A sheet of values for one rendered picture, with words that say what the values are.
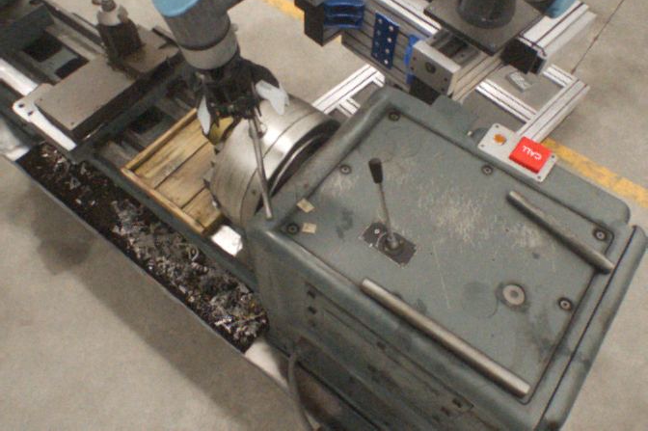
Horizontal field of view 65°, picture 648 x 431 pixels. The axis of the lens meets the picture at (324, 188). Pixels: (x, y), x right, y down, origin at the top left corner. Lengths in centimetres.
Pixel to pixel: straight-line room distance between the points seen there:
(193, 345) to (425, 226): 143
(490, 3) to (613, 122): 178
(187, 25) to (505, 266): 61
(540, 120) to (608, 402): 120
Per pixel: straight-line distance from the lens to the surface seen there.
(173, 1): 62
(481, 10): 139
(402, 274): 86
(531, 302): 90
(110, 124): 156
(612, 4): 378
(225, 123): 119
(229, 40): 70
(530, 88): 271
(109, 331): 227
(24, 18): 196
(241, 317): 156
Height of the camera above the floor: 204
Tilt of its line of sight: 58 degrees down
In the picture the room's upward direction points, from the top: 2 degrees clockwise
